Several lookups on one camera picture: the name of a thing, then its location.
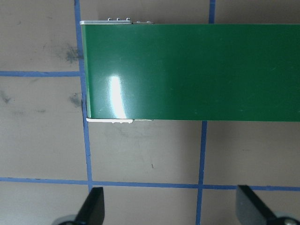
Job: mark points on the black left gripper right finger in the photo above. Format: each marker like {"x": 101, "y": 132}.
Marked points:
{"x": 250, "y": 209}

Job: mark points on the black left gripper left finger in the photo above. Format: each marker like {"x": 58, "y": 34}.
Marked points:
{"x": 92, "y": 211}

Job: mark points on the green conveyor belt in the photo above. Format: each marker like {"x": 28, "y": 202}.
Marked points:
{"x": 217, "y": 72}

